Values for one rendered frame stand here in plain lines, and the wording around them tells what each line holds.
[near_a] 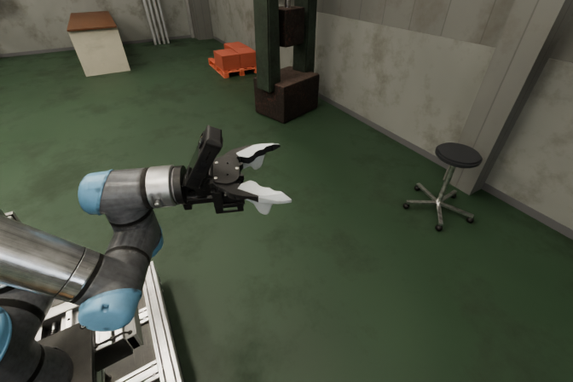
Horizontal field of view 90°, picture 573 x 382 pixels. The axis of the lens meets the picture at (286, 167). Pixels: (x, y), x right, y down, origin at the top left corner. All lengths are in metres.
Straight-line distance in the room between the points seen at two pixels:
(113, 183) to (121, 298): 0.18
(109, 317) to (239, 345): 1.58
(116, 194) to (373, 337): 1.84
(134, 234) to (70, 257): 0.11
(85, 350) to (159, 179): 0.50
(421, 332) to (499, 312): 0.58
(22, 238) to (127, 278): 0.15
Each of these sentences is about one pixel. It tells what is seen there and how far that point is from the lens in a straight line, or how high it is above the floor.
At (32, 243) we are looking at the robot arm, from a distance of 0.52.
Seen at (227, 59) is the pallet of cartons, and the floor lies 0.36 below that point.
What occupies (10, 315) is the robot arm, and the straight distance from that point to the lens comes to 0.77.
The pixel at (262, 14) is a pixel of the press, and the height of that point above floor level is 1.41.
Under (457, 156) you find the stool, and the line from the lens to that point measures 2.67.
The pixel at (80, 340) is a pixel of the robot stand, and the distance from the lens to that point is 0.93.
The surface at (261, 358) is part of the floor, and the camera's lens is 2.02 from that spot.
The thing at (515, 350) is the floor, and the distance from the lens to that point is 2.45.
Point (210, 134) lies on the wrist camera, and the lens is 0.45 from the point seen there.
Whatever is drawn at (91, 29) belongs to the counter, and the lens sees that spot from 7.19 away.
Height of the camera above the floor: 1.89
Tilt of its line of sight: 35 degrees down
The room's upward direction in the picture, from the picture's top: straight up
